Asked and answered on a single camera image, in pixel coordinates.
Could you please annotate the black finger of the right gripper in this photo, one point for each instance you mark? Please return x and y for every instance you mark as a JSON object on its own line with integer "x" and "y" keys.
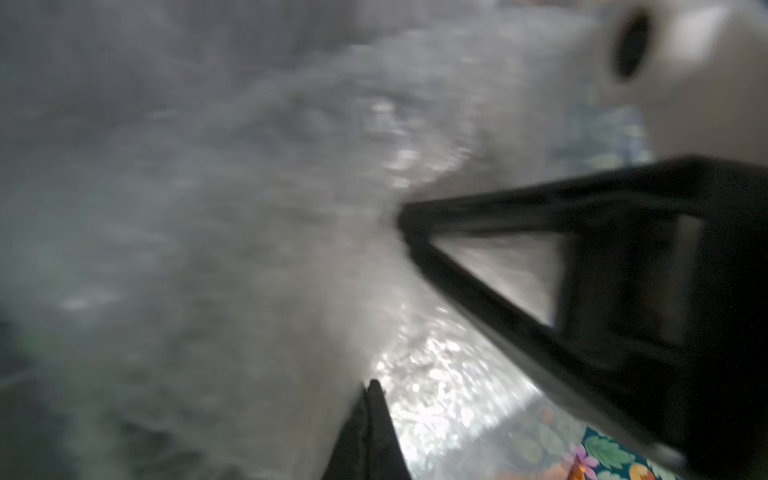
{"x": 660, "y": 331}

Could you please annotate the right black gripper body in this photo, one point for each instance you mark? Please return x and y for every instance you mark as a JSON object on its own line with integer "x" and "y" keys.
{"x": 695, "y": 70}

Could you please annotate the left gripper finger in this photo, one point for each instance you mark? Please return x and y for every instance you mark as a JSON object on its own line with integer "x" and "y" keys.
{"x": 367, "y": 447}

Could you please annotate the clear bubble wrap sheet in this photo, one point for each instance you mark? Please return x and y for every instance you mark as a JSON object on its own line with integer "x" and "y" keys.
{"x": 200, "y": 264}

